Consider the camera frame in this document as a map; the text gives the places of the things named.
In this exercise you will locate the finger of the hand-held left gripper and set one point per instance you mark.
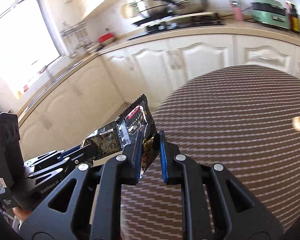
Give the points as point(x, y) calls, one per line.
point(65, 166)
point(70, 153)

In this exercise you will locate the metal utensil rack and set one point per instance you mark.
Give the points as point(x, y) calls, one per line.
point(73, 31)

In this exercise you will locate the gas stove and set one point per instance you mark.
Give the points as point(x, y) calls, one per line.
point(180, 22)

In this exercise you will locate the steel wok with lid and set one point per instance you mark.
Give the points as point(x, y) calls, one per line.
point(192, 5)

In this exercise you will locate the black snack packet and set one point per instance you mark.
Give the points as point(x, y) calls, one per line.
point(135, 120)

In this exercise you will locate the cream base cabinets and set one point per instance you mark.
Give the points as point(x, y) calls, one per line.
point(202, 55)

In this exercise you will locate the stainless steel steamer pot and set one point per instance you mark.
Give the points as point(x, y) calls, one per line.
point(152, 1)

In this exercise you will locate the pink utensil holder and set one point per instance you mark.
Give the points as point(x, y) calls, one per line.
point(236, 11)

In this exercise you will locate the round table with brown cloth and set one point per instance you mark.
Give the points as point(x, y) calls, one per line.
point(227, 117)

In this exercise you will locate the green electric cooker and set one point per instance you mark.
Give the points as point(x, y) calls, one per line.
point(270, 13)

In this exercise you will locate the dark sauce bottle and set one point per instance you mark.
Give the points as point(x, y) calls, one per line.
point(293, 17)

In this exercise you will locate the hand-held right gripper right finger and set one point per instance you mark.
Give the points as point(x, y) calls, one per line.
point(162, 155)

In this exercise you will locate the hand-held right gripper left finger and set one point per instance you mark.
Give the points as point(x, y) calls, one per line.
point(140, 152)

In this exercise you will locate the kitchen window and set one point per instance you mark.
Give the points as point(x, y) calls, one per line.
point(22, 50)

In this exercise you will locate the red bowl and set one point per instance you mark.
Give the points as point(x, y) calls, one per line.
point(106, 38)

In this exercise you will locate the beige kitchen countertop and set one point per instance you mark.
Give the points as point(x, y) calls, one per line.
point(165, 36)

